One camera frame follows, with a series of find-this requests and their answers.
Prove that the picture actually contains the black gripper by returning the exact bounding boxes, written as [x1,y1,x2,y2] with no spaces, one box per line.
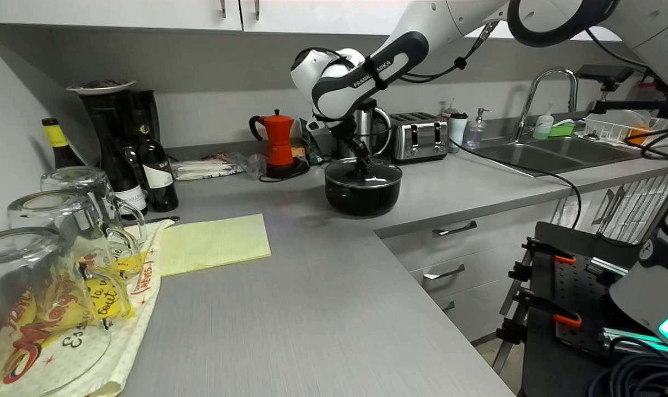
[333,97,384,183]

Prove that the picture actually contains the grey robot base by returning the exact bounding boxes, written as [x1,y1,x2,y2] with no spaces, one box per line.
[609,260,668,349]

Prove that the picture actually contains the black cooking pot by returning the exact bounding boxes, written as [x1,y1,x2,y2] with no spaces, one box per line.
[323,159,407,221]

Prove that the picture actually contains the red moka pot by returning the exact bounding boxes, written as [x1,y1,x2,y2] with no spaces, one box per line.
[248,108,313,180]

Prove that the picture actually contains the stainless steel electric kettle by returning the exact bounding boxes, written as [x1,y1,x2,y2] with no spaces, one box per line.
[346,104,397,160]

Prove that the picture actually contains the silver four-slot toaster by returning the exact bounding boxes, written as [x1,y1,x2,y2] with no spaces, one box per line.
[389,110,453,166]

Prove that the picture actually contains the white cup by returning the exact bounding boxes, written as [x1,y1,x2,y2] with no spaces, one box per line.
[446,110,473,147]

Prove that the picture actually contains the clear soap dispenser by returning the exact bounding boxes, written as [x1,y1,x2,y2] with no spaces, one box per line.
[466,106,493,153]

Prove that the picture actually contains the clear plastic packet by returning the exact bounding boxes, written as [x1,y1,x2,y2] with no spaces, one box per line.
[170,153,248,183]

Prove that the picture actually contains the pale yellow cloth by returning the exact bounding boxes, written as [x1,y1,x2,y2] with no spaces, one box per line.
[152,212,273,279]

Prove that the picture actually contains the green dish soap bottle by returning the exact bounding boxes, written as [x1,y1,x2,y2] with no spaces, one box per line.
[532,106,558,143]

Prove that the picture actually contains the stainless steel sink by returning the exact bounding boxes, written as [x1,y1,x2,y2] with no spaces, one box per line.
[473,135,652,178]

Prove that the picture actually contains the green sponge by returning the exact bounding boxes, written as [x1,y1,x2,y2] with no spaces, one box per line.
[550,116,579,138]

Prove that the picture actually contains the chrome kitchen faucet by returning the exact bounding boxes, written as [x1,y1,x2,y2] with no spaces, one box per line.
[514,63,582,143]

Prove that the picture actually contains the dark wine bottle white label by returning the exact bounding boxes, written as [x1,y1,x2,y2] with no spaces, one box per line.
[137,121,181,214]

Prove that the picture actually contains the black coffee machine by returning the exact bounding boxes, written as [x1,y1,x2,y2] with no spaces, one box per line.
[77,85,163,183]

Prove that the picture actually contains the upturned clear glasses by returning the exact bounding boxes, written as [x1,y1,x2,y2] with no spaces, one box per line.
[0,217,180,397]

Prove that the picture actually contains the white plate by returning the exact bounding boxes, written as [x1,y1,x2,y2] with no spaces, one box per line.
[65,78,140,100]

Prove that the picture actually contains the small clear glass mug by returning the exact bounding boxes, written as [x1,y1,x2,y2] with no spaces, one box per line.
[38,163,123,232]

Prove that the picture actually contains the wine bottle yellow cap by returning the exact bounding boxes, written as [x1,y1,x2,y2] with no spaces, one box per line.
[41,116,86,172]

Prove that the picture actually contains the large clear glass mug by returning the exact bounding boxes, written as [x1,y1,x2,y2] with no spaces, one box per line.
[0,224,142,393]

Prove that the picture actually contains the chrome drawer handle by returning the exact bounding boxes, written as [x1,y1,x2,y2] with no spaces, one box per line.
[422,263,467,287]
[432,219,482,241]

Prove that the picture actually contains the black clamp orange handle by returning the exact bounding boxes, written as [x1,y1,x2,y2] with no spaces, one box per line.
[526,236,579,272]
[514,287,587,331]

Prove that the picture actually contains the thick black cable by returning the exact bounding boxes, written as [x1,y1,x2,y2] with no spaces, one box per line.
[522,163,587,232]

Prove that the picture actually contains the aluminium profile rail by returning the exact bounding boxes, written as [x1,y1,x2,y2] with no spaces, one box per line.
[601,324,668,357]

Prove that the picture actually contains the coiled dark cable bundle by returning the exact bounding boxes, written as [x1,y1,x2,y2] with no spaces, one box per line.
[587,350,668,397]

